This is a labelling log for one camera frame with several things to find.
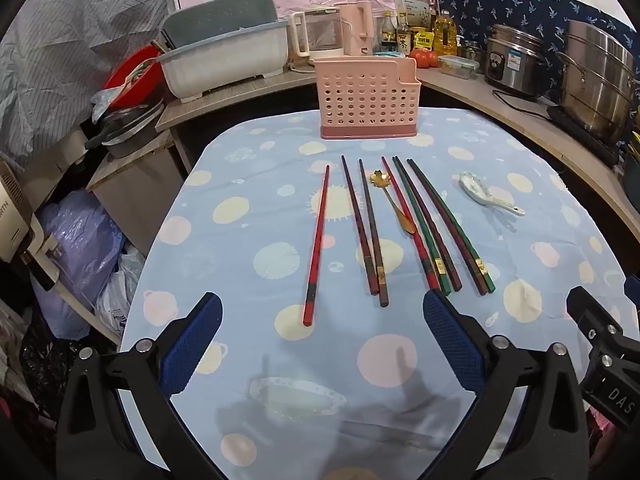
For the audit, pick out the maroon chopstick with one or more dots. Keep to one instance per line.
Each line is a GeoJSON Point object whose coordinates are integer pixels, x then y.
{"type": "Point", "coordinates": [445, 225]}
{"type": "Point", "coordinates": [357, 220]}
{"type": "Point", "coordinates": [428, 225]}

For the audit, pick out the pink perforated utensil basket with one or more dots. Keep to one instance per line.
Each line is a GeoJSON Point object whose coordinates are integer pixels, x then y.
{"type": "Point", "coordinates": [367, 97]}

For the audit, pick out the blue floral wall cloth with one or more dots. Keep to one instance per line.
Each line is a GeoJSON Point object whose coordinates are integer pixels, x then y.
{"type": "Point", "coordinates": [520, 7]}

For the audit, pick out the wooden side cabinet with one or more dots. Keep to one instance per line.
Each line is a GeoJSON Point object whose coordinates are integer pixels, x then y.
{"type": "Point", "coordinates": [135, 195]}

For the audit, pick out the blue dotted tablecloth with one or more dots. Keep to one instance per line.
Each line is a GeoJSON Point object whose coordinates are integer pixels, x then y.
{"type": "Point", "coordinates": [280, 360]}

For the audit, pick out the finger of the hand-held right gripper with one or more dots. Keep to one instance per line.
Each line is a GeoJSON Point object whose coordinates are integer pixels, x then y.
{"type": "Point", "coordinates": [592, 317]}
{"type": "Point", "coordinates": [633, 290]}

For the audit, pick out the grey striped cloth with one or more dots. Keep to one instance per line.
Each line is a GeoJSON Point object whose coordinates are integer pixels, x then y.
{"type": "Point", "coordinates": [65, 60]}

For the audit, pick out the pink electric kettle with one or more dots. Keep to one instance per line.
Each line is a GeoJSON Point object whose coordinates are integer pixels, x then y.
{"type": "Point", "coordinates": [356, 27]}

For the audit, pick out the white ceramic soup spoon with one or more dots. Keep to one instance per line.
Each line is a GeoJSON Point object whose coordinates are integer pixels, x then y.
{"type": "Point", "coordinates": [475, 187]}

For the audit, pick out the black induction cooker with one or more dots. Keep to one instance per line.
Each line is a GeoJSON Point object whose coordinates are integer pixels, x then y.
{"type": "Point", "coordinates": [580, 132]}

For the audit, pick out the black frying pan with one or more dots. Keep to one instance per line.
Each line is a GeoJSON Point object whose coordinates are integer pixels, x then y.
{"type": "Point", "coordinates": [122, 127]}

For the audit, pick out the grey-green tub lid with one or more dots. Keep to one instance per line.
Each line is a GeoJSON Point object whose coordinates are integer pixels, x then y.
{"type": "Point", "coordinates": [220, 15]}

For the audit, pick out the yellow seasoning packet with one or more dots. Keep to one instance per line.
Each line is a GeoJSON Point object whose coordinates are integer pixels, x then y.
{"type": "Point", "coordinates": [424, 41]}

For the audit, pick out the white electric jug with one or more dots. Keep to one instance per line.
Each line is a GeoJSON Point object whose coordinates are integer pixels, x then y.
{"type": "Point", "coordinates": [315, 35]}

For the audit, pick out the brown chopstick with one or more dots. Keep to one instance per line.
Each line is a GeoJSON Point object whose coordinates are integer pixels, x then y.
{"type": "Point", "coordinates": [372, 230]}

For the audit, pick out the glass food container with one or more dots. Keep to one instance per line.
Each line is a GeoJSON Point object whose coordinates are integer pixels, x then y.
{"type": "Point", "coordinates": [457, 66]}

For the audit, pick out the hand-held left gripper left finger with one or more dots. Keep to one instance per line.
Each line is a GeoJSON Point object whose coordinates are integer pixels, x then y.
{"type": "Point", "coordinates": [192, 340]}

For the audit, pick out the green chopstick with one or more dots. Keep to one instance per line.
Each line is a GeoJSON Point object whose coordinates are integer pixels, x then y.
{"type": "Point", "coordinates": [454, 225]}
{"type": "Point", "coordinates": [420, 225]}

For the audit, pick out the steel steamer pot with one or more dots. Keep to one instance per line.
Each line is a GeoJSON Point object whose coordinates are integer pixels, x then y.
{"type": "Point", "coordinates": [597, 85]}

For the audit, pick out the red tomato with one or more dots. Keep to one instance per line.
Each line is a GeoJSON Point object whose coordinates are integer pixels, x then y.
{"type": "Point", "coordinates": [419, 57]}
{"type": "Point", "coordinates": [434, 59]}

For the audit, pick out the red chopstick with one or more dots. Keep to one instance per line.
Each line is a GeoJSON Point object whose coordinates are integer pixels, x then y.
{"type": "Point", "coordinates": [316, 250]}
{"type": "Point", "coordinates": [425, 265]}

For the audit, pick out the red plastic basin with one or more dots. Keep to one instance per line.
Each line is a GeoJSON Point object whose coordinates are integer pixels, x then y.
{"type": "Point", "coordinates": [132, 77]}

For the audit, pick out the white plastic bag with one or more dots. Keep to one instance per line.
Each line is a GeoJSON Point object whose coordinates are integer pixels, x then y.
{"type": "Point", "coordinates": [120, 290]}

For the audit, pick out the purple plastic bag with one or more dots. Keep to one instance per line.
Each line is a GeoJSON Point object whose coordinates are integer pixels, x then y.
{"type": "Point", "coordinates": [75, 255]}

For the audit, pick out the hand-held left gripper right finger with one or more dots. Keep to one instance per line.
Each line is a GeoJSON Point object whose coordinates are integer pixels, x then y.
{"type": "Point", "coordinates": [450, 340]}

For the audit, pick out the grey white dish rack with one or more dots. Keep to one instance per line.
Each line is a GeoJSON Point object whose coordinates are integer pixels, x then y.
{"type": "Point", "coordinates": [225, 62]}

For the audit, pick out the yellow cooking oil bottle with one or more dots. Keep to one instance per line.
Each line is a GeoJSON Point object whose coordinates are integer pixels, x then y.
{"type": "Point", "coordinates": [445, 35]}

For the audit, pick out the gold flower-shaped spoon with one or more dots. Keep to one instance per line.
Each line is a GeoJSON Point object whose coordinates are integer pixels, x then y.
{"type": "Point", "coordinates": [378, 176]}

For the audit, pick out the steel rice cooker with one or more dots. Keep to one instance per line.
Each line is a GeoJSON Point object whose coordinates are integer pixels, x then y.
{"type": "Point", "coordinates": [512, 62]}

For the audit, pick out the yellow-green carton box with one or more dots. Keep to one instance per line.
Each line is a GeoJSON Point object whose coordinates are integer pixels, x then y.
{"type": "Point", "coordinates": [412, 10]}

